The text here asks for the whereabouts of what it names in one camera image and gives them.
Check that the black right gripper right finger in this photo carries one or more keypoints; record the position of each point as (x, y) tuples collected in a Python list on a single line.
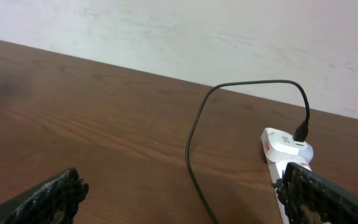
[(306, 197)]

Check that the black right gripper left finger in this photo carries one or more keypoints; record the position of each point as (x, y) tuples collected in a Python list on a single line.
[(55, 200)]

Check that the white USB charger adapter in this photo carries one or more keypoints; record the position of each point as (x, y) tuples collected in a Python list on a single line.
[(284, 142)]

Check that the white power strip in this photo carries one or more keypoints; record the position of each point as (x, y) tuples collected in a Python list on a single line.
[(277, 161)]

